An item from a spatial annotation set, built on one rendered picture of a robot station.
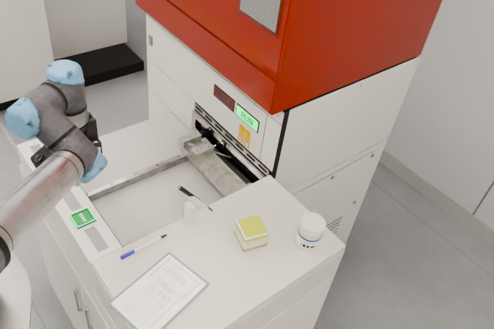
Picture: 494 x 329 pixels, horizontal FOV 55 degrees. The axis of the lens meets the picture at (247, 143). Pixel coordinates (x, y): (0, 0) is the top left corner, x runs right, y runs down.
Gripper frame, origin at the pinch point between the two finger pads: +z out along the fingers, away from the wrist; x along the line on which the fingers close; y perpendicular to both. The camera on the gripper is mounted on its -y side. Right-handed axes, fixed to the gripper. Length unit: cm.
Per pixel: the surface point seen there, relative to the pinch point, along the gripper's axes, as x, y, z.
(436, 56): 15, 207, 27
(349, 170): -15, 106, 37
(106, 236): -9.4, 3.2, 14.7
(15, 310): -8.2, -23.2, 28.7
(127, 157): 30, 30, 29
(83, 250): -10.4, -3.8, 14.7
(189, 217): -19.8, 23.4, 9.2
